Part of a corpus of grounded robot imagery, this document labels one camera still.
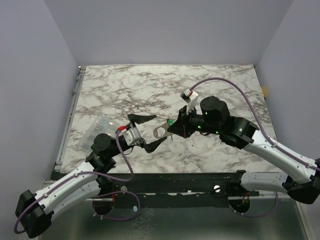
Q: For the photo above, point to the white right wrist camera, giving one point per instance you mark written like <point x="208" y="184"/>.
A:
<point x="191" y="98"/>

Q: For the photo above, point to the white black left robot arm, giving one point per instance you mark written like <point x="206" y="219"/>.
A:
<point x="35" y="210"/>

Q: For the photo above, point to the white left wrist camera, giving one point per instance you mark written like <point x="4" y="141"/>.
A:
<point x="132" y="135"/>

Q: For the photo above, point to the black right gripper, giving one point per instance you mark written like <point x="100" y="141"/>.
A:
<point x="185" y="123"/>

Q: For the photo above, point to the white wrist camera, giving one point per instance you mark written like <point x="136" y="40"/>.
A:
<point x="132" y="135"/>
<point x="191" y="98"/>

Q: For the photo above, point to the wire keyring with keys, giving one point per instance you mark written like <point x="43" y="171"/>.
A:
<point x="162" y="131"/>

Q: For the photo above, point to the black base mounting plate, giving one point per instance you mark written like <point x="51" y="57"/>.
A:
<point x="173" y="190"/>

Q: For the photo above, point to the clear plastic compartment box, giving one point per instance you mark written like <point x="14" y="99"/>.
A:
<point x="102" y="125"/>

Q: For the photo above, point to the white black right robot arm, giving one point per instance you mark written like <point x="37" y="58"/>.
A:
<point x="297" y="176"/>

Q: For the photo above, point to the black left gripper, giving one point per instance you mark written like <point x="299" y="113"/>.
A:
<point x="138" y="119"/>

